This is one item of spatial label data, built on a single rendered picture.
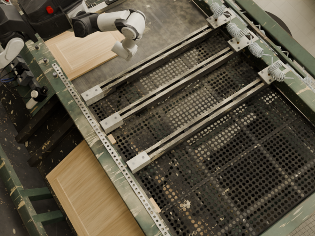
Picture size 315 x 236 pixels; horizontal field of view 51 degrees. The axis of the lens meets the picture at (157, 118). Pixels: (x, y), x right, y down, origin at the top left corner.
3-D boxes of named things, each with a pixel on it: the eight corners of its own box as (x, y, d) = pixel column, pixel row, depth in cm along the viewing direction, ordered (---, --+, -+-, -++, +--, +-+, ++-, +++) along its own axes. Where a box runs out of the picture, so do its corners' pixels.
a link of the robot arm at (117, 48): (128, 58, 194) (125, 63, 184) (112, 47, 192) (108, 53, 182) (138, 42, 190) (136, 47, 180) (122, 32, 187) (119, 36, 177)
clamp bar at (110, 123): (99, 124, 203) (93, 106, 181) (244, 39, 232) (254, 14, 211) (107, 136, 199) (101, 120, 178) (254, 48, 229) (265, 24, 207)
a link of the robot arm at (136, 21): (138, 40, 178) (152, 21, 161) (130, 54, 174) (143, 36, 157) (121, 29, 176) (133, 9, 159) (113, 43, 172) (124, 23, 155)
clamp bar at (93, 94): (81, 97, 211) (72, 77, 189) (224, 18, 240) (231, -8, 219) (88, 108, 207) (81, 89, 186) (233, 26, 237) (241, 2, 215)
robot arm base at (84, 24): (85, 44, 172) (86, 24, 164) (67, 33, 175) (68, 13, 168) (103, 36, 182) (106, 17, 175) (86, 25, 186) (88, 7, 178)
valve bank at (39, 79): (-16, 58, 218) (5, 32, 212) (2, 63, 230) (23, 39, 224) (15, 114, 200) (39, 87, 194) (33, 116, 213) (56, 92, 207)
